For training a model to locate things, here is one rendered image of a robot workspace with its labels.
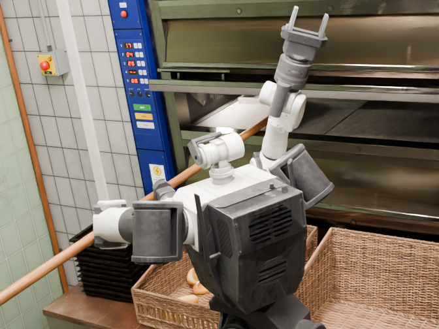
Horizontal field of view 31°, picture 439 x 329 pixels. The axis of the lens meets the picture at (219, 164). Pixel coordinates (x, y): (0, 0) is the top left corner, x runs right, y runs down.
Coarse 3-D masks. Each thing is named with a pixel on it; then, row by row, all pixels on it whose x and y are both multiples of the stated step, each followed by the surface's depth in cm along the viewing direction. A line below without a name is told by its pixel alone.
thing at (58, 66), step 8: (40, 56) 338; (48, 56) 335; (56, 56) 335; (64, 56) 339; (48, 64) 336; (56, 64) 335; (64, 64) 339; (48, 72) 339; (56, 72) 336; (64, 72) 340
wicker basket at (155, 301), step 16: (160, 272) 308; (176, 272) 316; (160, 288) 309; (176, 288) 318; (192, 288) 319; (144, 304) 294; (160, 304) 289; (176, 304) 284; (192, 304) 279; (144, 320) 298; (160, 320) 293; (192, 320) 283; (208, 320) 278
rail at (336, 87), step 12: (156, 84) 298; (168, 84) 295; (180, 84) 291; (192, 84) 288; (204, 84) 285; (216, 84) 282; (228, 84) 279; (240, 84) 276; (252, 84) 274; (312, 84) 261; (324, 84) 259; (336, 84) 257
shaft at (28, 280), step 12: (264, 120) 305; (252, 132) 297; (192, 168) 268; (180, 180) 262; (84, 240) 227; (72, 252) 222; (48, 264) 216; (60, 264) 219; (24, 276) 211; (36, 276) 212; (12, 288) 206; (24, 288) 208; (0, 300) 202
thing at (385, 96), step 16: (240, 80) 297; (256, 80) 294; (272, 80) 292; (320, 96) 260; (336, 96) 256; (352, 96) 253; (368, 96) 250; (384, 96) 247; (400, 96) 244; (416, 96) 241; (432, 96) 238
